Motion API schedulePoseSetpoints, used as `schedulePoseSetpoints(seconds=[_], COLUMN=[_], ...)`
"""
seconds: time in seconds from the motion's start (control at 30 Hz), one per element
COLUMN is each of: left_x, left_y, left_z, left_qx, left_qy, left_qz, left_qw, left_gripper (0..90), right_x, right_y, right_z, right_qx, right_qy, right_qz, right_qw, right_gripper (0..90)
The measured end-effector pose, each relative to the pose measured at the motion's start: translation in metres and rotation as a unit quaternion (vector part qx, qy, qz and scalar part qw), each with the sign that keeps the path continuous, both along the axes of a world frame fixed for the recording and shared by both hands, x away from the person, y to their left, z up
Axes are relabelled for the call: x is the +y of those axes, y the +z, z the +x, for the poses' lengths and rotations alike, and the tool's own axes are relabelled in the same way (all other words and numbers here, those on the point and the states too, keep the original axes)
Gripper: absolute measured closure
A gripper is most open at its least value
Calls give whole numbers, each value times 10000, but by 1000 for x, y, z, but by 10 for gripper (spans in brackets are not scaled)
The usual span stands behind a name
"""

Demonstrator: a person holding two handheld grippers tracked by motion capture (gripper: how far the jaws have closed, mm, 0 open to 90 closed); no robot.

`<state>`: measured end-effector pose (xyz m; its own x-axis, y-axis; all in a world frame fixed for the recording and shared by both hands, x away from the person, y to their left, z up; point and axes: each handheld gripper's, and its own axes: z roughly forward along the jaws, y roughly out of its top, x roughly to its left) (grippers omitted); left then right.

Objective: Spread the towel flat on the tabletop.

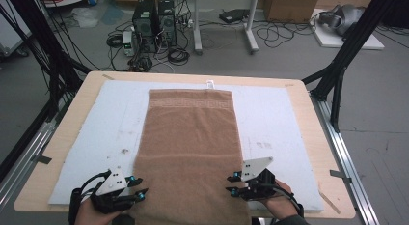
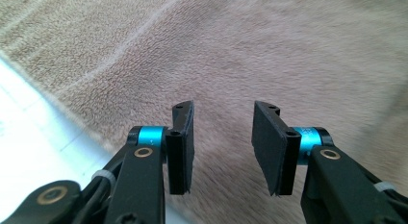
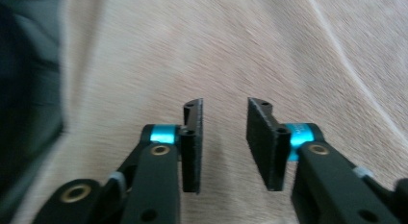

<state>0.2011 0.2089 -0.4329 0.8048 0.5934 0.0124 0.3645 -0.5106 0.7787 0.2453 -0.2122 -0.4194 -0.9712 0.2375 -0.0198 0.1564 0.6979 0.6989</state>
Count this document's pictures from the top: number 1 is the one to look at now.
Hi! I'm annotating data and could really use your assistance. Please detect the grey robot head shell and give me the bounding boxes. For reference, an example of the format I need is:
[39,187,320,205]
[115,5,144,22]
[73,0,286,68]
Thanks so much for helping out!
[317,4,367,38]

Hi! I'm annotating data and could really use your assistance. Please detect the flat black device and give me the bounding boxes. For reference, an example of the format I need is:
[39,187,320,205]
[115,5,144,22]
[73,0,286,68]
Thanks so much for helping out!
[218,8,251,24]

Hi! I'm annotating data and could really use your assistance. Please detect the person's right hand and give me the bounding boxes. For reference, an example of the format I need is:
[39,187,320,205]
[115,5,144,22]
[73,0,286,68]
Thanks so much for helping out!
[257,179,299,220]

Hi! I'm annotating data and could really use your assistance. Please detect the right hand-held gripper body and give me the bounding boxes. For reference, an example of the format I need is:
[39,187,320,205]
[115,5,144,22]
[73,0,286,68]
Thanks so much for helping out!
[239,156,278,202]

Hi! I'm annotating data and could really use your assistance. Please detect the white power supply box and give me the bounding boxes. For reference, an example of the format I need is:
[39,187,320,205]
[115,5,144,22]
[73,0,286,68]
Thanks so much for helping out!
[122,30,136,58]

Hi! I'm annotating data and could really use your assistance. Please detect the white round table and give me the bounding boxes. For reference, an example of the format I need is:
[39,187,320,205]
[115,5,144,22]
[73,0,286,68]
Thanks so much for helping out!
[41,0,97,9]

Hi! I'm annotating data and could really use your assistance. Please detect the white floor board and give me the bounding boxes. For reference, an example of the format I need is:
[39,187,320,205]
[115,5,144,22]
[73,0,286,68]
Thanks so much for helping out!
[310,8,386,51]

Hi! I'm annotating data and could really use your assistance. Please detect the brown cardboard box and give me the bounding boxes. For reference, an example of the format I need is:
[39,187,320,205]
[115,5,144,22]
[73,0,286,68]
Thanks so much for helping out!
[262,0,321,24]

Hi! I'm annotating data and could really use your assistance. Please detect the tan towel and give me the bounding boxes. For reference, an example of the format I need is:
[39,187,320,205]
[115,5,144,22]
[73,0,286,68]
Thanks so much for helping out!
[127,79,253,225]

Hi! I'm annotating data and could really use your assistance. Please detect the loose black floor cables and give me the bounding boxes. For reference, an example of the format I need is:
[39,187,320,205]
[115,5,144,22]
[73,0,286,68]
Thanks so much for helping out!
[256,21,318,49]

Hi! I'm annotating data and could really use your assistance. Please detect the clear plastic bag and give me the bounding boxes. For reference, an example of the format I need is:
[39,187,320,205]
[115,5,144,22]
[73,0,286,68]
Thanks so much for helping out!
[69,7,101,29]

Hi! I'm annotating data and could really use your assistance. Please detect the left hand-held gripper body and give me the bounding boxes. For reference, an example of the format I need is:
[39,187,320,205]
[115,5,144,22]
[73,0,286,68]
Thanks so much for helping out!
[90,166,138,215]

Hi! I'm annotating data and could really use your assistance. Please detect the aluminium rail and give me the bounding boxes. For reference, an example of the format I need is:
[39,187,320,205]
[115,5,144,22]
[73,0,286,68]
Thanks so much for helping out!
[0,98,73,213]
[310,92,382,225]

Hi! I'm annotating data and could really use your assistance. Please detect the person's left hand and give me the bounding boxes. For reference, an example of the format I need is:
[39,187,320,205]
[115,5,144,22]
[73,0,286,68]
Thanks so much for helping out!
[74,197,130,225]

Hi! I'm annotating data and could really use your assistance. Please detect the large black computer tower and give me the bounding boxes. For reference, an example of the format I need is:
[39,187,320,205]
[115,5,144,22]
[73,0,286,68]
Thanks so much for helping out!
[131,0,159,54]

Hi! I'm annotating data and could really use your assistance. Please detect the grey tape piece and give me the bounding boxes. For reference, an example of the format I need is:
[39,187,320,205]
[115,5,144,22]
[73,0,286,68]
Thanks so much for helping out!
[34,155,53,165]
[329,169,353,184]

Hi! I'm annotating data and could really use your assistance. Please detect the white foam mat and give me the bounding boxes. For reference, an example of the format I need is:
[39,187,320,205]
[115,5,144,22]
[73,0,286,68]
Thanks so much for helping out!
[47,79,324,213]

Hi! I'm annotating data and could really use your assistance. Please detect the slim black computer tower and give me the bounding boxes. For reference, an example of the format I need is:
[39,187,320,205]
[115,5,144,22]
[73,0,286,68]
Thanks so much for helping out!
[157,0,178,47]

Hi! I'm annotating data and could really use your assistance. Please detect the black frame strut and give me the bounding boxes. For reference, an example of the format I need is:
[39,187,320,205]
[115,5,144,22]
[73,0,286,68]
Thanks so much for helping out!
[0,0,93,121]
[301,0,405,133]

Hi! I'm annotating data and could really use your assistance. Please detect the small black cable coil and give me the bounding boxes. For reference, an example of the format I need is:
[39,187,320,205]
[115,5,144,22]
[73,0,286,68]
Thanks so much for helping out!
[105,33,124,49]

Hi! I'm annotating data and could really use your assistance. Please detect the white desk stand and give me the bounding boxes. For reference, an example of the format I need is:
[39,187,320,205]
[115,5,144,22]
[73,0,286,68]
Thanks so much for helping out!
[192,0,260,56]

